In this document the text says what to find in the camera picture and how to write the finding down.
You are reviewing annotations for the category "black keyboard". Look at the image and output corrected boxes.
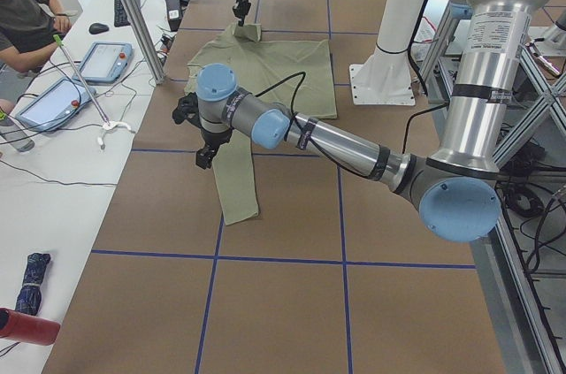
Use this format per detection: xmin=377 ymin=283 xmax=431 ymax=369
xmin=113 ymin=0 xmax=142 ymax=28

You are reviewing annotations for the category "red cylindrical bottle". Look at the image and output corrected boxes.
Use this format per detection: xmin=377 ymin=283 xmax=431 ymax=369
xmin=1 ymin=308 xmax=61 ymax=346

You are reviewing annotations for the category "black cable bundle on floor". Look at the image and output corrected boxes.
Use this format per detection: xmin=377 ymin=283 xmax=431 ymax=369
xmin=494 ymin=179 xmax=549 ymax=218

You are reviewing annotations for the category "aluminium frame rail structure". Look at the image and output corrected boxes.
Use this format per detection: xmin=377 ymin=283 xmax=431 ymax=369
xmin=419 ymin=6 xmax=566 ymax=374

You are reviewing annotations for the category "olive green long-sleeve shirt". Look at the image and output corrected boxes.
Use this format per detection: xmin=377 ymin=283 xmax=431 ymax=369
xmin=185 ymin=23 xmax=337 ymax=225

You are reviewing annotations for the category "black power adapter with label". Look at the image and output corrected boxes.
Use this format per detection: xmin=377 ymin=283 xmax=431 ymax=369
xmin=165 ymin=0 xmax=183 ymax=32

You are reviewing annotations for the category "near blue teach pendant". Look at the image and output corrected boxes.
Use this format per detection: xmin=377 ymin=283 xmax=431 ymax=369
xmin=15 ymin=79 xmax=91 ymax=133

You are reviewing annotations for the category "folded dark blue umbrella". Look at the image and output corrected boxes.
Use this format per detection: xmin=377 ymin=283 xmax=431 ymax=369
xmin=15 ymin=253 xmax=51 ymax=316

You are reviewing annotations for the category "clear water bottle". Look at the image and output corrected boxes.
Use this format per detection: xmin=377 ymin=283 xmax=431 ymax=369
xmin=1 ymin=111 xmax=34 ymax=153

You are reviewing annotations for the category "aluminium frame post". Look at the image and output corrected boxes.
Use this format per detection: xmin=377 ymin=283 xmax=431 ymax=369
xmin=121 ymin=0 xmax=165 ymax=85

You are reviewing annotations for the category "long grabber stick tool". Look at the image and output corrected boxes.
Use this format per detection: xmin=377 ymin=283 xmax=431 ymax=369
xmin=53 ymin=34 xmax=135 ymax=150

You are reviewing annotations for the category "blue teach pendant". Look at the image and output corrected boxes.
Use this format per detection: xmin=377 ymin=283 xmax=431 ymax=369
xmin=78 ymin=42 xmax=133 ymax=85
xmin=15 ymin=79 xmax=91 ymax=133

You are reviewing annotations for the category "third grey robot arm base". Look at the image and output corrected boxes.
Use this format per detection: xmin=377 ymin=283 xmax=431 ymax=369
xmin=527 ymin=11 xmax=565 ymax=57

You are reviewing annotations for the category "far blue teach pendant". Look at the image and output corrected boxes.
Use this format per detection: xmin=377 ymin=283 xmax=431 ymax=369
xmin=78 ymin=42 xmax=133 ymax=85

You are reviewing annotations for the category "seated person in grey shirt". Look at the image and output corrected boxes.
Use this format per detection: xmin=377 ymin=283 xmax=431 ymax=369
xmin=1 ymin=0 xmax=72 ymax=74

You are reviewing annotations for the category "black computer mouse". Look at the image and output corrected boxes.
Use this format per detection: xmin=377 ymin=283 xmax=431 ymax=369
xmin=88 ymin=22 xmax=110 ymax=34

